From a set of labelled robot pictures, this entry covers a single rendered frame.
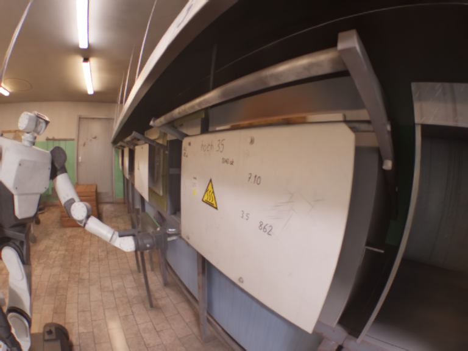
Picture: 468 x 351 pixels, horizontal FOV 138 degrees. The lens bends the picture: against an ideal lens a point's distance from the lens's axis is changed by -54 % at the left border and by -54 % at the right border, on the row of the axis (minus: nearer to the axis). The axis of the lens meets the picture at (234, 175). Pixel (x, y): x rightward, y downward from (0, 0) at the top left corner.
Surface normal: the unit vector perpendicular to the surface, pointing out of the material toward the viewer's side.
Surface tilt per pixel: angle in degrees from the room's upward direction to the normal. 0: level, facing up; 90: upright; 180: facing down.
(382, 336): 0
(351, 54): 159
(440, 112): 90
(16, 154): 69
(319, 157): 90
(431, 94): 90
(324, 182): 90
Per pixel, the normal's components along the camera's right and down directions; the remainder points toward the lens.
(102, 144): 0.61, 0.11
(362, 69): -0.33, 0.94
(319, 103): -0.79, 0.02
